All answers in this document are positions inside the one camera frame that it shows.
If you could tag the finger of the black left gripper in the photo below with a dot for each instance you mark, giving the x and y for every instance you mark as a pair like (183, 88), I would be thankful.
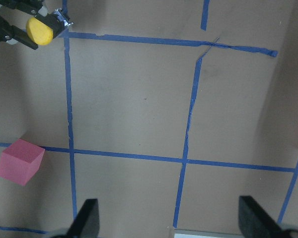
(20, 36)

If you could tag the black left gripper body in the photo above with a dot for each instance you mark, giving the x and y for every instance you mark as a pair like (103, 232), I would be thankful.
(31, 7)

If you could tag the yellow push button switch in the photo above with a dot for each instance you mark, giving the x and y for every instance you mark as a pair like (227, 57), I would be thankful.
(43, 29)

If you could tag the pink foam cube centre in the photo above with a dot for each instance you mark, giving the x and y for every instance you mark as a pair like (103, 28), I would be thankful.
(20, 161)

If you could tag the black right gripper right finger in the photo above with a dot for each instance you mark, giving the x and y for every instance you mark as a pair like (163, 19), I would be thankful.
(254, 222)

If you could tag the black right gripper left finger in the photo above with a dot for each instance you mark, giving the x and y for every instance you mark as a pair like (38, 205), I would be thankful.
(87, 222)

